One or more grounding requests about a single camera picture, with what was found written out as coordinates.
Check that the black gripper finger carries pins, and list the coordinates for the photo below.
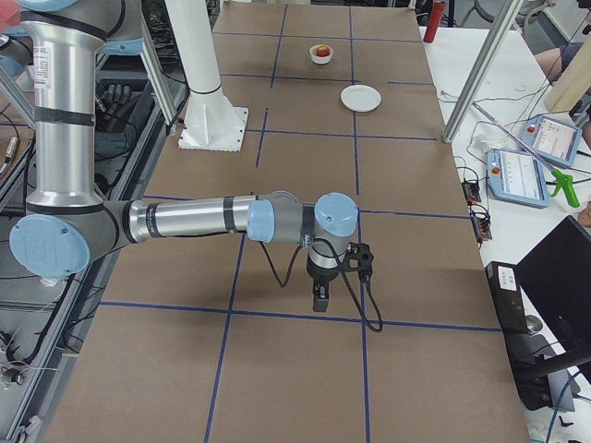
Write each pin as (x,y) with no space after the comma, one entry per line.
(324,300)
(317,298)

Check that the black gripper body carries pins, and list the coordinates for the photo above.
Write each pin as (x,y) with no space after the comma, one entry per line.
(321,277)

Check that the red yellow apple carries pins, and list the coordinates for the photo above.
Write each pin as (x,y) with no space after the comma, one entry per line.
(323,51)

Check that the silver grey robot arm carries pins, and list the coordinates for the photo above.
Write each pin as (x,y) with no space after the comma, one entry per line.
(68,225)

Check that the white plate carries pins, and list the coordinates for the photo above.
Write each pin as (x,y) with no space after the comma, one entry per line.
(360,98)

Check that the cream white bowl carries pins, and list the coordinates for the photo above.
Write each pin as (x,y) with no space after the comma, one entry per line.
(319,60)

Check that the black computer box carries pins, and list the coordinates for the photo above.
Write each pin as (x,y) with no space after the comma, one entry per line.
(505,290)

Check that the near teach pendant tablet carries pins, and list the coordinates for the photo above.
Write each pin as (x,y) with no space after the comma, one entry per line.
(516,177)

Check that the teach pendant tablet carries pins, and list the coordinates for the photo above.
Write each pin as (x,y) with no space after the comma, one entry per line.
(554,140)
(516,177)

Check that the black monitor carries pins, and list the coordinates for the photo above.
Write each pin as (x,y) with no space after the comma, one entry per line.
(555,276)

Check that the black foam hand case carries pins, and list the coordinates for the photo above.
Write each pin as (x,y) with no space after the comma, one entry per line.
(121,115)

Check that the far teach pendant tablet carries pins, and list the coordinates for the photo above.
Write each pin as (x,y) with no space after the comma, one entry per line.
(554,140)

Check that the red cylinder bottle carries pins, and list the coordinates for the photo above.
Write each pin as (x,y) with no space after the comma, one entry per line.
(434,20)

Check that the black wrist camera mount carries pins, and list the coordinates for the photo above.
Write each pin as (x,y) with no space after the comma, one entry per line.
(359,259)

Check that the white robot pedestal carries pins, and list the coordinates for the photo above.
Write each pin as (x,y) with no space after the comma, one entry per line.
(211,122)

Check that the green handled grabber tool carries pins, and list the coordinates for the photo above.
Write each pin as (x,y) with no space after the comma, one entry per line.
(563,182)

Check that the aluminium frame post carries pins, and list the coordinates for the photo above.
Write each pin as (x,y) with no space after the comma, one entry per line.
(485,57)

